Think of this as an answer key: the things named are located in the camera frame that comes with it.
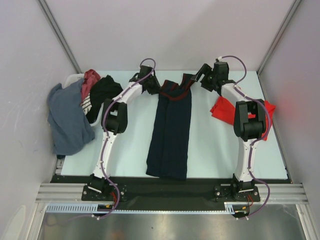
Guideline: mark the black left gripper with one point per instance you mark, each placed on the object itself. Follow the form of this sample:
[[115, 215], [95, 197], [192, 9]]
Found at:
[[157, 86]]

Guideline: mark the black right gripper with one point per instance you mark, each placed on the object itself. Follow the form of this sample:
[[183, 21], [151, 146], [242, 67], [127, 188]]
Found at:
[[206, 70]]

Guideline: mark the navy tank top red trim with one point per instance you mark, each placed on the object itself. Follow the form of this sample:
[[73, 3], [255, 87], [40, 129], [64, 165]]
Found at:
[[168, 151]]

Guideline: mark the grey-blue tank top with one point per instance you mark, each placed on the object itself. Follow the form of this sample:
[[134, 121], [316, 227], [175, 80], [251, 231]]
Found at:
[[70, 128]]

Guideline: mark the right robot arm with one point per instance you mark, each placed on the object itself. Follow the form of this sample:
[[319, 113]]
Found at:
[[250, 120]]

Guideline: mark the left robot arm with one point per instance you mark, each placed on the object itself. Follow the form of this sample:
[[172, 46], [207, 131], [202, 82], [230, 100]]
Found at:
[[114, 121]]

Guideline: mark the maroon tank top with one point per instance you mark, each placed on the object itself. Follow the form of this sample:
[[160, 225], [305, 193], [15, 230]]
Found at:
[[91, 77]]

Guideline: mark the striped white black tank top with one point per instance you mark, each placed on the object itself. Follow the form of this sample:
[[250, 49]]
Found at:
[[86, 104]]

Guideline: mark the white plastic laundry bin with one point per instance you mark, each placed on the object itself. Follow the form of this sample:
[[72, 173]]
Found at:
[[74, 78]]

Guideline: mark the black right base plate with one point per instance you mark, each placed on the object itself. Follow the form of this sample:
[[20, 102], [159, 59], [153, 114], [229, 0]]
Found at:
[[225, 193]]

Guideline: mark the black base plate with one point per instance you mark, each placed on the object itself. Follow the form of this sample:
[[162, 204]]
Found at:
[[225, 193], [108, 193]]

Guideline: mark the right aluminium corner post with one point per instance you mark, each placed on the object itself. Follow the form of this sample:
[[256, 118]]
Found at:
[[279, 34]]

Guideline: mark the aluminium corner post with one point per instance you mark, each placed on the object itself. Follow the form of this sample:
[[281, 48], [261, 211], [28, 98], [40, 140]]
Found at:
[[279, 34], [48, 14]]

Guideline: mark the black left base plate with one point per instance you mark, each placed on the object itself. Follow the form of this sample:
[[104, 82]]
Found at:
[[108, 193]]

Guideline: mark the left aluminium corner post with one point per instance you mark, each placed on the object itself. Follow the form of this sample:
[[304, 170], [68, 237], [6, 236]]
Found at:
[[48, 14]]

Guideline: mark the grey slotted cable duct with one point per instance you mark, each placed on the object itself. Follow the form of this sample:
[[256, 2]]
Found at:
[[225, 208]]

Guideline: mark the aluminium frame rail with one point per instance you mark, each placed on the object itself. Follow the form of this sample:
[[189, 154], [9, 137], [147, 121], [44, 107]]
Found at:
[[72, 192]]

